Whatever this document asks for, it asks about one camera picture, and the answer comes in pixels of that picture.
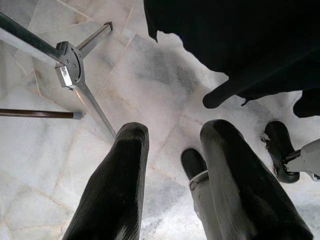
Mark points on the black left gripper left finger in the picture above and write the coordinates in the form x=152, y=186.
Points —
x=117, y=187

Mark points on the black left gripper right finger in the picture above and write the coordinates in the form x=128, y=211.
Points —
x=250, y=195

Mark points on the black robot right foot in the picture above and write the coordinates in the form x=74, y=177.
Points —
x=277, y=140

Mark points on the black robot foot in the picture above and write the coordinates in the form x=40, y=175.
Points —
x=277, y=140
x=191, y=162

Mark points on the black robot left foot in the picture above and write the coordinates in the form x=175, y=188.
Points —
x=191, y=162

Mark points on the marble-pattern folding table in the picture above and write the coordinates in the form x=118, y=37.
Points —
x=37, y=113

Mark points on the silver metal clothes rack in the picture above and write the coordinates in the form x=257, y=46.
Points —
x=72, y=62

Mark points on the black printed t-shirt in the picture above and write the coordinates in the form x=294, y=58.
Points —
x=237, y=37

